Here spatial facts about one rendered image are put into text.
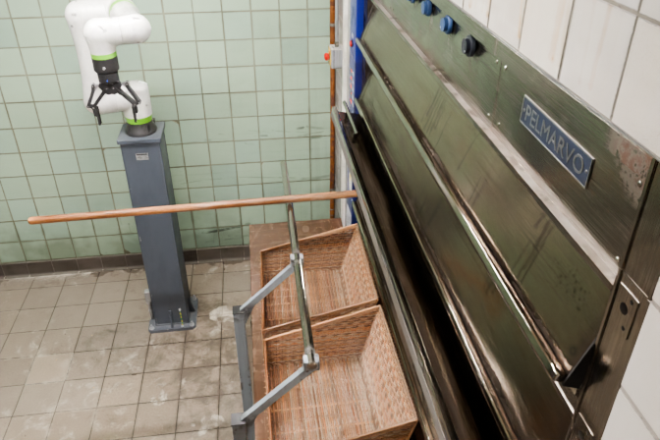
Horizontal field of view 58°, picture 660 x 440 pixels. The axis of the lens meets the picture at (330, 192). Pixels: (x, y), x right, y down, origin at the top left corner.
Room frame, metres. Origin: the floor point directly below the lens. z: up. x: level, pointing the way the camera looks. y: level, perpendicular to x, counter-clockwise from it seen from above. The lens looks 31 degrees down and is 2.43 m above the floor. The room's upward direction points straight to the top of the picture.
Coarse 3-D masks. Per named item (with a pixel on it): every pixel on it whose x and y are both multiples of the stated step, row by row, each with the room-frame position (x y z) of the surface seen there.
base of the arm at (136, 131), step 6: (132, 126) 2.60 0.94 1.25; (138, 126) 2.60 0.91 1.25; (144, 126) 2.61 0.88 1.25; (150, 126) 2.63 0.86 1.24; (156, 126) 2.68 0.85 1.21; (126, 132) 2.61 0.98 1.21; (132, 132) 2.59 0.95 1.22; (138, 132) 2.59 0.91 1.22; (144, 132) 2.59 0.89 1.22; (150, 132) 2.61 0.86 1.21
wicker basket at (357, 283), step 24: (312, 240) 2.33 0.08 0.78; (336, 240) 2.35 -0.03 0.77; (360, 240) 2.22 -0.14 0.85; (264, 264) 2.31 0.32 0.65; (288, 264) 2.32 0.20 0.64; (312, 264) 2.33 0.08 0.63; (336, 264) 2.35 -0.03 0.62; (360, 264) 2.11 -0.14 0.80; (312, 288) 2.20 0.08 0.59; (336, 288) 2.20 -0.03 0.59; (360, 288) 2.01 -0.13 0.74; (264, 312) 1.87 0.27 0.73; (288, 312) 2.03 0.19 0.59; (312, 312) 2.03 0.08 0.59; (336, 312) 1.80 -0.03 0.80; (264, 336) 1.77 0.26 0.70
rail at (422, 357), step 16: (336, 112) 2.33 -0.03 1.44; (352, 160) 1.89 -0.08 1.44; (368, 208) 1.57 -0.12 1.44; (384, 240) 1.40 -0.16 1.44; (384, 256) 1.32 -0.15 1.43; (400, 288) 1.19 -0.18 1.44; (400, 304) 1.13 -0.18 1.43; (416, 336) 1.01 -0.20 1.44; (416, 352) 0.97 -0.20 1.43; (432, 368) 0.92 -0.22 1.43; (432, 384) 0.87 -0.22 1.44; (432, 400) 0.84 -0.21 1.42; (448, 416) 0.79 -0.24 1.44; (448, 432) 0.75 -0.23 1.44
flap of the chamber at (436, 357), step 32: (352, 128) 2.23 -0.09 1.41; (384, 192) 1.72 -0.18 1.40; (384, 224) 1.52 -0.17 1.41; (416, 256) 1.37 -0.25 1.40; (416, 288) 1.22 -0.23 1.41; (416, 320) 1.09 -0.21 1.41; (448, 320) 1.11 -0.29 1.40; (448, 352) 1.00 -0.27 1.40; (448, 384) 0.90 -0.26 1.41; (480, 416) 0.82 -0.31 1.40
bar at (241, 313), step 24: (288, 192) 2.10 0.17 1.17; (288, 216) 1.93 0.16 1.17; (264, 288) 1.66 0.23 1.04; (240, 312) 1.63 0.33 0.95; (240, 336) 1.63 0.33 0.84; (312, 336) 1.29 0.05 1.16; (240, 360) 1.63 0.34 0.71; (312, 360) 1.19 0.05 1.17; (288, 384) 1.18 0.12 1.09; (264, 408) 1.17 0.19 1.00; (240, 432) 1.15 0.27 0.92
